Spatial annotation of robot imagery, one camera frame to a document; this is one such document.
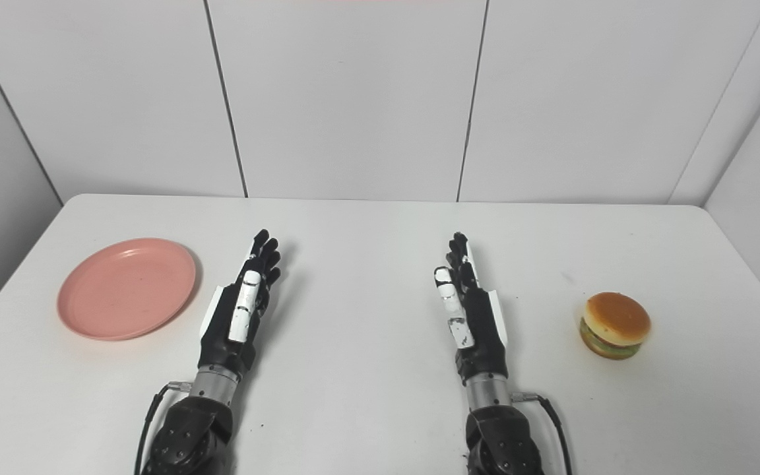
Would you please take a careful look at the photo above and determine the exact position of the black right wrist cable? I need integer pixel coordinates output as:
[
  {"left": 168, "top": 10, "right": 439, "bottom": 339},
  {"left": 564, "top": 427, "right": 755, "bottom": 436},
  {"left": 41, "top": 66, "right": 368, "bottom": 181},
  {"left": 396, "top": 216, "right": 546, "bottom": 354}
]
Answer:
[{"left": 511, "top": 392, "right": 573, "bottom": 475}]

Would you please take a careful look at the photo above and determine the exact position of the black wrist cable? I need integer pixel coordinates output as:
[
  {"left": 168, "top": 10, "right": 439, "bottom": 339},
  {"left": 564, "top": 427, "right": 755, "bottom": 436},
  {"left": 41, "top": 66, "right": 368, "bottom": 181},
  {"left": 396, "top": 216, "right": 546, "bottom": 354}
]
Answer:
[
  {"left": 133, "top": 380, "right": 193, "bottom": 475},
  {"left": 511, "top": 392, "right": 573, "bottom": 475}
]

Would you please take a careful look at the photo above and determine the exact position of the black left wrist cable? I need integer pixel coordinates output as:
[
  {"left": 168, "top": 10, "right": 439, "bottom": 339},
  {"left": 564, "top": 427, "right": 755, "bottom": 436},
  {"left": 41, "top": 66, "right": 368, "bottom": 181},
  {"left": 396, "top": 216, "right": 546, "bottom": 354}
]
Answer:
[{"left": 133, "top": 380, "right": 193, "bottom": 475}]

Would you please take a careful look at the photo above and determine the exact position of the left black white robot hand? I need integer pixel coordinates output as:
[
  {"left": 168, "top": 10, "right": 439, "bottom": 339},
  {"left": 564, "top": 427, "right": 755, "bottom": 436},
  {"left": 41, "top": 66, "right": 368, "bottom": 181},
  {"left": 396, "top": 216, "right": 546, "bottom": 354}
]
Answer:
[{"left": 198, "top": 229, "right": 282, "bottom": 381}]

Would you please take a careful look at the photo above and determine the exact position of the toy hamburger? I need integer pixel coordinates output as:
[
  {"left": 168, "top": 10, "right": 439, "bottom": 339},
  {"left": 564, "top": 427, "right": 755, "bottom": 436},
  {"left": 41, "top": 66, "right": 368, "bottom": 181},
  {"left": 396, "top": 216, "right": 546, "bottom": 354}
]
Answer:
[{"left": 579, "top": 292, "right": 652, "bottom": 361}]

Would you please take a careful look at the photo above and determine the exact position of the pink round plate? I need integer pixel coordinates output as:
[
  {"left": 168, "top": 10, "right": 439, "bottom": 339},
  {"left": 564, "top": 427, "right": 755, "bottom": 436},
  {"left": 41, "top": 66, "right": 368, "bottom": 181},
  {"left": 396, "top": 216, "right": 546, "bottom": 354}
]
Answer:
[{"left": 57, "top": 238, "right": 197, "bottom": 342}]

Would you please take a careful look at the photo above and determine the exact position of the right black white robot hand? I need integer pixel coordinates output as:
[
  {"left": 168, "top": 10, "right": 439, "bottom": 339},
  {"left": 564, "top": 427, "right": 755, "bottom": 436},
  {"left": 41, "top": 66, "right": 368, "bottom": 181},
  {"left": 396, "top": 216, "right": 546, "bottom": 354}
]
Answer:
[{"left": 433, "top": 232, "right": 509, "bottom": 387}]

